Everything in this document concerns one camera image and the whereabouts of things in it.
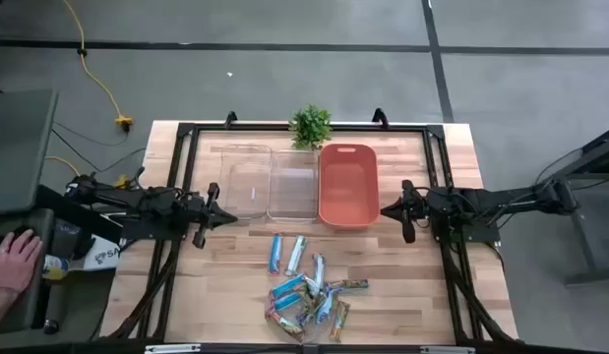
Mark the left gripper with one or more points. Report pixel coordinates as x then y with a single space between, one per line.
200 211

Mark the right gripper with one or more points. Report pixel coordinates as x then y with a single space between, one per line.
414 209

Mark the white green granola bar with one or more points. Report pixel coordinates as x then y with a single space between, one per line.
295 255
310 285

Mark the red green granola bar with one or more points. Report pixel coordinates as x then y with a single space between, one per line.
284 323

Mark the brown orange granola bar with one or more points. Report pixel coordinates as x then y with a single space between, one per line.
339 320

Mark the yellow blue granola bar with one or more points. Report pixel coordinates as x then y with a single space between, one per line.
308 314

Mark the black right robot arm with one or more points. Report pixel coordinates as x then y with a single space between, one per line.
481 201

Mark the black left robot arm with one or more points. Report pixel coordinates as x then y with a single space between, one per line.
137 199

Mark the clear plastic bin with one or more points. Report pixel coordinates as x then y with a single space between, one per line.
245 196
292 192

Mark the orange plastic bin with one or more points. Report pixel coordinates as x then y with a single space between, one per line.
348 196

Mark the small green potted plant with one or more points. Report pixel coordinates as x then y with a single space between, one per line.
310 125

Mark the white printed bag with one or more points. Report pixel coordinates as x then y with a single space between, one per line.
104 255

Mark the yellow labelled bottle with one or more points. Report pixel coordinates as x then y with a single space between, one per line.
55 268

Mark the black metal stand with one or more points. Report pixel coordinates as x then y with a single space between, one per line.
579 226

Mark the black computer mouse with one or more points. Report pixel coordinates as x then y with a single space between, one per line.
23 228

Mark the black caster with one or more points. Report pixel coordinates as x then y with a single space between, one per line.
50 327

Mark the person's hand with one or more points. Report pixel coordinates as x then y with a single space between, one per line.
16 260

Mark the grey desk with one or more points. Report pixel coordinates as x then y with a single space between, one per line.
18 147

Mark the silver bracket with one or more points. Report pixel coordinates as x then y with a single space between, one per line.
171 348
446 350

